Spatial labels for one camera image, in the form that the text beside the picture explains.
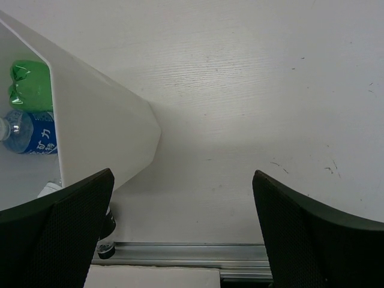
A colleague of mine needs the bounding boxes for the white octagonal plastic bin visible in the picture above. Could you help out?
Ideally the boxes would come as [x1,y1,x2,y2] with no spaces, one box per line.
[1,13,161,209]

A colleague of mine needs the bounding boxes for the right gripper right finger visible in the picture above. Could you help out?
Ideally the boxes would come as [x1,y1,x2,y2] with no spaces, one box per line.
[252,170,383,287]

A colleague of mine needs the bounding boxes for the clear unlabelled plastic bottle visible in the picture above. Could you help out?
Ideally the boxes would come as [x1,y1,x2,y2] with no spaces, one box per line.
[37,182,62,198]

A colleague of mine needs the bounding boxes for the aluminium front rail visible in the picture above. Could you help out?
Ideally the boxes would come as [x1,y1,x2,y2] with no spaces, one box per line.
[92,242,272,281]

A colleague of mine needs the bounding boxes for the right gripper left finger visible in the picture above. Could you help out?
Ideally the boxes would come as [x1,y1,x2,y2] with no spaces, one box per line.
[1,169,115,287]

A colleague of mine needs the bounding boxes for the clear bottle blue label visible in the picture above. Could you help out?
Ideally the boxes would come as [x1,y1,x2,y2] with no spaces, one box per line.
[1,110,58,155]

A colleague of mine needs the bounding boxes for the green plastic bottle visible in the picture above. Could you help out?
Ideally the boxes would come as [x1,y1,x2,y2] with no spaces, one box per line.
[8,60,53,112]

